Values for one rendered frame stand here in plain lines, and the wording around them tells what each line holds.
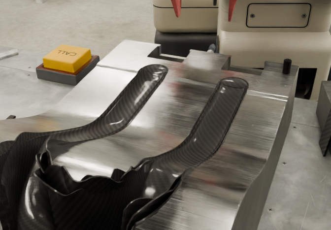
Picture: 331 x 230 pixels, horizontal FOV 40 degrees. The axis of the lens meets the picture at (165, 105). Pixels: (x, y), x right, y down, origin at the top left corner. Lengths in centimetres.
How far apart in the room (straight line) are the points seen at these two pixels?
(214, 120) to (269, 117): 6
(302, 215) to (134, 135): 21
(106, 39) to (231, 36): 205
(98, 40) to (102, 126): 242
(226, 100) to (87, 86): 18
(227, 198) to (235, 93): 25
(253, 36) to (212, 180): 59
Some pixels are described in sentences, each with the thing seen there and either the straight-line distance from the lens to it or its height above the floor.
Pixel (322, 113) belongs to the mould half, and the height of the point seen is 82.
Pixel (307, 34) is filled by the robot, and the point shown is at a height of 80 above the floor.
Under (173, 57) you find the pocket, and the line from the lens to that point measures 68.
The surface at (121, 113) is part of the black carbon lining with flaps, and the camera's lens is 55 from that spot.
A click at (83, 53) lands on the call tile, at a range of 80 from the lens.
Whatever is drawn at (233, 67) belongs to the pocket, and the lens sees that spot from 65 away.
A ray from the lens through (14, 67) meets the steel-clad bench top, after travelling 87.
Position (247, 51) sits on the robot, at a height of 78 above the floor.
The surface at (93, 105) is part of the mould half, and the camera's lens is 56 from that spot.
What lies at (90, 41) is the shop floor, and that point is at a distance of 292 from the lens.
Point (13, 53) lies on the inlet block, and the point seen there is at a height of 83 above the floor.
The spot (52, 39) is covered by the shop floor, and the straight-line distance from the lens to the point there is 301.
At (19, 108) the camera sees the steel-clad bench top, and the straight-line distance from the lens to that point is 74.
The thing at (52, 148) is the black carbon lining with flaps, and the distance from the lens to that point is 39.
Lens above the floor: 117
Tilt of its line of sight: 32 degrees down
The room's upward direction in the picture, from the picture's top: 1 degrees counter-clockwise
